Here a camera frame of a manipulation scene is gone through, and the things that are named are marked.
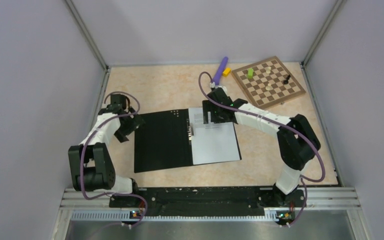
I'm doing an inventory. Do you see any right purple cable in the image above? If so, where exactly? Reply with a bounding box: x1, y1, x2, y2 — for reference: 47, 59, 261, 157
197, 71, 326, 228

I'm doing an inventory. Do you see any white chess piece upper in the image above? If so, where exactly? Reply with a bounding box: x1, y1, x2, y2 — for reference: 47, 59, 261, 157
266, 66, 272, 74

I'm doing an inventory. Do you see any aluminium front rail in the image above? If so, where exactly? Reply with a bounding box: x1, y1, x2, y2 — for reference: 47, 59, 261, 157
60, 186, 361, 223

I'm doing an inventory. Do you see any white chess piece lower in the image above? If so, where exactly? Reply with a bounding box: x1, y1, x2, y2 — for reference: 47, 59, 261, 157
265, 84, 273, 91

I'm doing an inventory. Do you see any green block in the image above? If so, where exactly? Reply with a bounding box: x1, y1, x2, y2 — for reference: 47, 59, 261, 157
246, 68, 254, 79

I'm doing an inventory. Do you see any white printed paper stack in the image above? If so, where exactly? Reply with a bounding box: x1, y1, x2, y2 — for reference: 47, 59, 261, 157
188, 107, 242, 166

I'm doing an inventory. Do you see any wooden chessboard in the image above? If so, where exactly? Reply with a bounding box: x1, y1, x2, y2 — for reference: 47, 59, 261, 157
231, 56, 306, 110

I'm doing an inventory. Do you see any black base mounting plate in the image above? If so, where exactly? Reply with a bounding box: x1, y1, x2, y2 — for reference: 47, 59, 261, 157
109, 186, 305, 217

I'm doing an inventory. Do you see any teal folder black inside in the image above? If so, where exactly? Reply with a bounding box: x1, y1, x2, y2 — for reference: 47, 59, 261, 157
133, 107, 243, 174

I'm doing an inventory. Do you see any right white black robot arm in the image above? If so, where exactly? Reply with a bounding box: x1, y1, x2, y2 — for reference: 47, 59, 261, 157
202, 88, 321, 206

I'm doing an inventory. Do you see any metal folder clip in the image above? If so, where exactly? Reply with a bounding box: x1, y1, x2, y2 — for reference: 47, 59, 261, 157
187, 123, 194, 145

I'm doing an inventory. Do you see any purple cylindrical handle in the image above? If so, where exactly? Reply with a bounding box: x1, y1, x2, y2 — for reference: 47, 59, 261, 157
210, 56, 229, 88

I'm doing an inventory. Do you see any yellow block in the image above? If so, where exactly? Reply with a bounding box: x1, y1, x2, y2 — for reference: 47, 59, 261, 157
222, 67, 231, 77

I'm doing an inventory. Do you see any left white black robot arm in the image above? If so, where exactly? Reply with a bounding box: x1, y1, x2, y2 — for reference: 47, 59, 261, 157
68, 91, 145, 207

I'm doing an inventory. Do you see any white chess piece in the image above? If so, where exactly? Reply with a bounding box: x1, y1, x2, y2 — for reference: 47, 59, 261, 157
265, 84, 273, 91
266, 66, 272, 74

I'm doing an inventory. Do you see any black chess piece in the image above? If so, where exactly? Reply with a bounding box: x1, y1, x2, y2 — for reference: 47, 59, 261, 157
282, 74, 291, 85

